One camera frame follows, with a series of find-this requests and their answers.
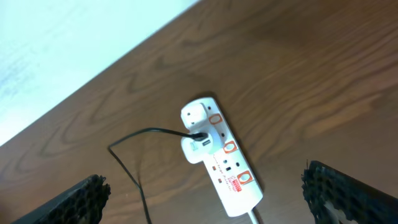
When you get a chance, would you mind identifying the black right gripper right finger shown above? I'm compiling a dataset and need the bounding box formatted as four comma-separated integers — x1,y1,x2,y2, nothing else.
301,161,397,223

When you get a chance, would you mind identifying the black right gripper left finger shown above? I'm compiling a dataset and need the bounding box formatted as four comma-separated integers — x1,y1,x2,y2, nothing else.
13,174,111,224

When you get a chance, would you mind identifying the black charging cable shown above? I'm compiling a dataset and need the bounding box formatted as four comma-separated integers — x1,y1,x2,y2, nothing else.
107,127,208,224

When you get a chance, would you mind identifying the white USB charger adapter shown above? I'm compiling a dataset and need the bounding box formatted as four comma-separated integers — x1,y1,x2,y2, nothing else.
181,133,223,164

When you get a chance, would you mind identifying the white plug adapter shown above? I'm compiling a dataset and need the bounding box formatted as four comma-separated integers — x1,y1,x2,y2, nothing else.
180,103,208,130

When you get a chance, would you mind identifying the white power strip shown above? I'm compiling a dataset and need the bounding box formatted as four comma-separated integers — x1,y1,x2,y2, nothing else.
183,97,263,217

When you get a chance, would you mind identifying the white power strip cord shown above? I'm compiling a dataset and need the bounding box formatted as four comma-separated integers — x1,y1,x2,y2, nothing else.
247,208,261,224

